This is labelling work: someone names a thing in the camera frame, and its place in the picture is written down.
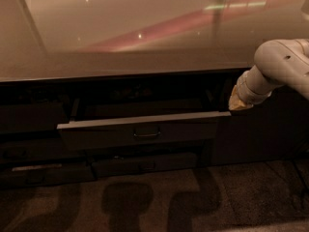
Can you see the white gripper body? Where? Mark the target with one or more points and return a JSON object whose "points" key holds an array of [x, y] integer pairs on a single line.
{"points": [[245, 93]]}

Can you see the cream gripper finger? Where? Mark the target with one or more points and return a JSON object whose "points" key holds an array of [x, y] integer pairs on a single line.
{"points": [[235, 103]]}

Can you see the dark drawer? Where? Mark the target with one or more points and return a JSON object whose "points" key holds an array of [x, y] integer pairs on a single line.
{"points": [[45, 175], [36, 150], [20, 118], [99, 126], [115, 167]]}

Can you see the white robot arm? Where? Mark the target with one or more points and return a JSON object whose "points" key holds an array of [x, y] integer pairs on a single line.
{"points": [[276, 63]]}

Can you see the dark cabinet door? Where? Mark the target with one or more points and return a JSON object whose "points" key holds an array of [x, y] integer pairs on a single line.
{"points": [[276, 129]]}

